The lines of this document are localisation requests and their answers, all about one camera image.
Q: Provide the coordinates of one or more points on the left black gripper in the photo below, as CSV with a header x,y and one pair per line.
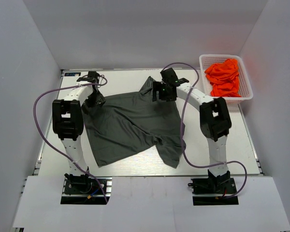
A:
x,y
96,99

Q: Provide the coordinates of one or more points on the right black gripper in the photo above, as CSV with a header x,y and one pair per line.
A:
x,y
163,94

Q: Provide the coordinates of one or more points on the dark grey t shirt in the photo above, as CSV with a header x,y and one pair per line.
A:
x,y
130,123

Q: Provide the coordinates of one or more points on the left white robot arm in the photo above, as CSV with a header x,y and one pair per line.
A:
x,y
68,122

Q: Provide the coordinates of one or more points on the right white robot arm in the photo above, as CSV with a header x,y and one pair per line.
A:
x,y
215,122

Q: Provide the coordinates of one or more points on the blue label sticker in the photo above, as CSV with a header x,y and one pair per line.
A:
x,y
72,74

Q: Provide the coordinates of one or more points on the orange t shirt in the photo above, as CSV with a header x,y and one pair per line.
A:
x,y
224,78

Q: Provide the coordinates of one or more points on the white plastic basket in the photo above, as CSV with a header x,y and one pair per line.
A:
x,y
245,89

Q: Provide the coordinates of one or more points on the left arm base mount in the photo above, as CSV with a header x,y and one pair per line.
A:
x,y
82,193

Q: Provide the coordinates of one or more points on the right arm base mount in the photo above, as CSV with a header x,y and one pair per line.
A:
x,y
204,195

